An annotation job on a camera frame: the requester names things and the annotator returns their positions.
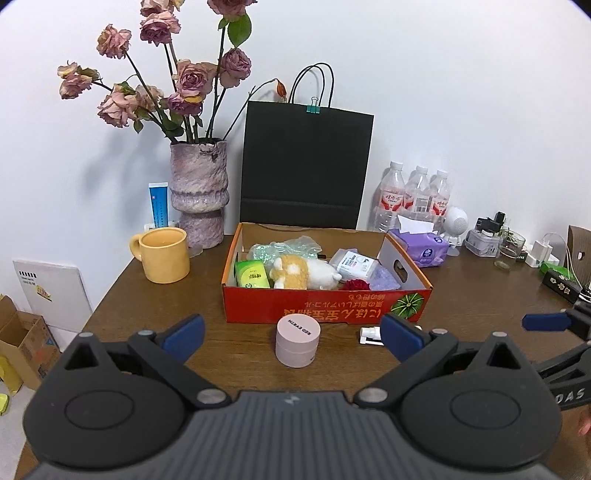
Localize brown corrugated cardboard stand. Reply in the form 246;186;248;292
567;224;591;287

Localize clear plastic organizer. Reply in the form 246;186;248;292
464;226;502;257

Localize bouquet of dried pink roses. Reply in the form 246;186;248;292
58;0;259;144

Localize yellow ceramic mug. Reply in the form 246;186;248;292
128;227;191;284

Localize blue and white tube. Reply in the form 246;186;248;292
148;182;171;229

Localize white chargers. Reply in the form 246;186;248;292
526;233;566;268

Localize iridescent plastic bag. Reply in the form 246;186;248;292
247;235;322;267

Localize black power adapter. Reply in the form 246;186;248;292
478;211;506;232

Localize clear water bottle red label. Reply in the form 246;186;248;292
404;165;432;217
429;170;452;223
373;161;406;233

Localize purple tissue pack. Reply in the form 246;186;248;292
387;215;450;268

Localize green packet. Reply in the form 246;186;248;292
540;261;575;280

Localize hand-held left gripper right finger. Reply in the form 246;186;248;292
355;314;537;409

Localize white labelled bottle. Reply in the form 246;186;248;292
359;324;424;346

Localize yellow and white plush toy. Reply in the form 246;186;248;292
269;254;343;291

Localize brown cardboard carton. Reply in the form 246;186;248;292
0;295;61;391

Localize green small box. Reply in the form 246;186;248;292
235;259;271;289

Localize pink cosmetic jar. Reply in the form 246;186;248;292
276;314;321;368

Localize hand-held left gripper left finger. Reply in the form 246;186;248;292
60;314;232;409

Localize red printed cardboard box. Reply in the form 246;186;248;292
222;222;434;324

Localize clear glass cup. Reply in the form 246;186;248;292
494;228;526;270

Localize black paper bag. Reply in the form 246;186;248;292
239;64;375;230

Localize purple drawstring pouch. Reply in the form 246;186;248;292
367;263;400;291

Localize white board with yellow sticker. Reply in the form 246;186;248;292
13;258;93;333

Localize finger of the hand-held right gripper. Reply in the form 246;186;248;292
533;342;591;385
522;305;591;340

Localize mottled purple ceramic vase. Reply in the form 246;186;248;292
169;137;230;250

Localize thin twig with red bud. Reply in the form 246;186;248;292
222;78;290;141

